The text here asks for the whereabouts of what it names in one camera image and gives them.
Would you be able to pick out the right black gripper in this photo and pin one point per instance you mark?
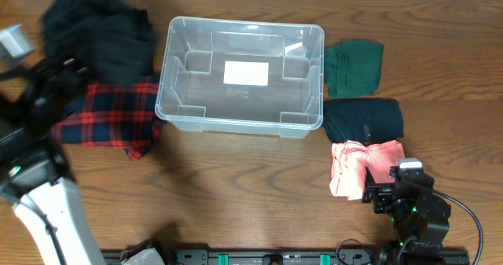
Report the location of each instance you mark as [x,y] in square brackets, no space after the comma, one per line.
[384,191]

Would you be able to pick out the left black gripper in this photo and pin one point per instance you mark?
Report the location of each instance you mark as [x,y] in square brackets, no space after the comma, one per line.
[55,82]

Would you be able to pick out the coral pink garment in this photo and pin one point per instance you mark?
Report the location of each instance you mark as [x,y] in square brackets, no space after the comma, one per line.
[351,160]

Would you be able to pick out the dark teal garment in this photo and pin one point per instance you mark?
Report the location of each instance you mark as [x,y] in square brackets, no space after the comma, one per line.
[363,120]

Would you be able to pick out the black garment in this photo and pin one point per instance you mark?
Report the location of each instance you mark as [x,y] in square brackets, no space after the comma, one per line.
[113,40]

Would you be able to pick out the red navy plaid shirt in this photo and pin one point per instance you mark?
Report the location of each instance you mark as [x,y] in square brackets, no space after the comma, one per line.
[110,116]

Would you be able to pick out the dark green garment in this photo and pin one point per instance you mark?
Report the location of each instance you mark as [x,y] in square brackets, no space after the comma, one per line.
[353,68]

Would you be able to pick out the clear plastic storage container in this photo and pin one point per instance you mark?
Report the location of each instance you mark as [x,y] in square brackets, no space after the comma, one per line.
[193,97]

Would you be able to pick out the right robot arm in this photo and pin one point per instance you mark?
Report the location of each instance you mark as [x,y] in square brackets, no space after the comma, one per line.
[420,219]

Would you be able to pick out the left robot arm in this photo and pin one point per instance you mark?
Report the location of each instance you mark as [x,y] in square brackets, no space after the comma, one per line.
[36,178]

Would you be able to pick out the white label in container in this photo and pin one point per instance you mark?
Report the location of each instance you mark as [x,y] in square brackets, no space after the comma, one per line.
[246,73]

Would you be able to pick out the black mounting rail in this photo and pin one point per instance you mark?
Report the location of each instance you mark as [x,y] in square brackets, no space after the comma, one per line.
[205,257]

